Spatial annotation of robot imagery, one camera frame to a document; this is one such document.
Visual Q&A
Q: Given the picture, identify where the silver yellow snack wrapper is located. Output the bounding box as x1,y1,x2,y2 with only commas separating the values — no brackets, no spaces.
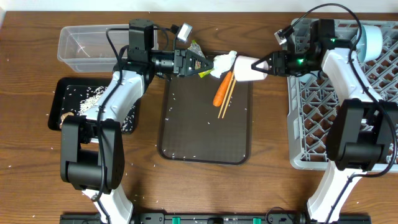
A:
188,40,213,78

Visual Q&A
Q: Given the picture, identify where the white tissue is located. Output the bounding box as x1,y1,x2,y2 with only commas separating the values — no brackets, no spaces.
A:
210,50,238,78

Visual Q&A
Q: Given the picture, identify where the white paper cup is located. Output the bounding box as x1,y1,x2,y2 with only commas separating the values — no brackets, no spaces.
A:
234,55,268,82

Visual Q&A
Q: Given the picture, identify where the wooden chopstick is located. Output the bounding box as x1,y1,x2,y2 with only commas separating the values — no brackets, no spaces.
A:
218,72,234,118
221,78,236,119

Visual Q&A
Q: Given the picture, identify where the orange carrot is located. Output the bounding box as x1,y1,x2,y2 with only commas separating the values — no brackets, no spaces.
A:
213,71,233,107

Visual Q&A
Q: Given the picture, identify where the light blue bowl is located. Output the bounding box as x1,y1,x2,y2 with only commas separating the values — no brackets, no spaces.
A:
356,25,383,63

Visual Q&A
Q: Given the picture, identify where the light blue cup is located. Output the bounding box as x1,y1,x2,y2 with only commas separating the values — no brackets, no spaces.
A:
298,72,319,83

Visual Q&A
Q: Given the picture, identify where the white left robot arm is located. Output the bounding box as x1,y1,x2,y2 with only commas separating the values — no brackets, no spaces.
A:
60,47,213,223

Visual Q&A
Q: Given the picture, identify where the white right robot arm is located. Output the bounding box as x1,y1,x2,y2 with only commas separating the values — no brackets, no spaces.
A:
251,37,397,223

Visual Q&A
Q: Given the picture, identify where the grey dishwasher rack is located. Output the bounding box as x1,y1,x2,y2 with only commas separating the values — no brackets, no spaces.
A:
287,21,397,170

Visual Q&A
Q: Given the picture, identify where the black waste tray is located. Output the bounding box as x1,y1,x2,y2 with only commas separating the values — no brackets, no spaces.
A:
47,77,139,136

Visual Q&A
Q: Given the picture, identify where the brown serving tray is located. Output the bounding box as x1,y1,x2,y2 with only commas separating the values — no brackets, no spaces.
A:
157,75,252,166

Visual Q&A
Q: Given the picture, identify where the clear plastic container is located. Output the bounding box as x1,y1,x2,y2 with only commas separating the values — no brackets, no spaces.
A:
57,24,159,73

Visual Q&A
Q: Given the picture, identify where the pile of white rice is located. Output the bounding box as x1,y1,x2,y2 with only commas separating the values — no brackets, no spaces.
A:
77,86,136,134

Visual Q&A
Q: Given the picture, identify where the brown food scrap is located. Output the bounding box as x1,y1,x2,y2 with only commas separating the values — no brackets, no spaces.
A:
59,112,74,129

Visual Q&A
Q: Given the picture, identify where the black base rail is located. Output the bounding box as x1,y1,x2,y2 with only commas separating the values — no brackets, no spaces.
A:
59,212,372,224

